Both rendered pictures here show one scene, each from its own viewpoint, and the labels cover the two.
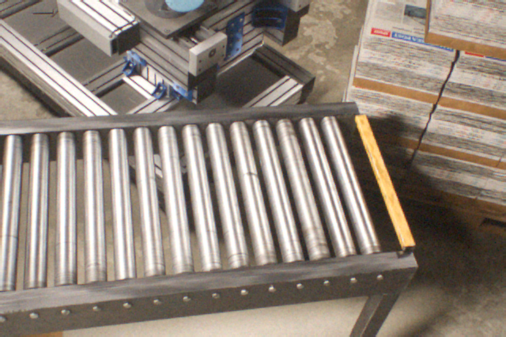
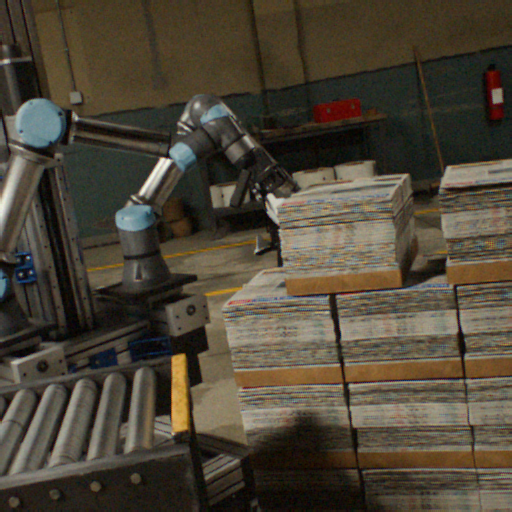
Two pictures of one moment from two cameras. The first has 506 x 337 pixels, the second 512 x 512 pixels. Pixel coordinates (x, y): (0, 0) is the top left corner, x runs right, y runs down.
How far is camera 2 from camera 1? 1.19 m
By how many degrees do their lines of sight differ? 41
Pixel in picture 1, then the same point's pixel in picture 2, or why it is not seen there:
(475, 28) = (334, 257)
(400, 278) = (173, 481)
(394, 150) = (332, 480)
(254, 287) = not seen: outside the picture
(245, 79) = not seen: hidden behind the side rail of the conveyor
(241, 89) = not seen: hidden behind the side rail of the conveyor
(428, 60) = (302, 318)
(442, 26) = (298, 268)
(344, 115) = (163, 364)
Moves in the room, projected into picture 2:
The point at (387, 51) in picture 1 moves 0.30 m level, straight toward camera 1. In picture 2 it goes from (252, 321) to (198, 363)
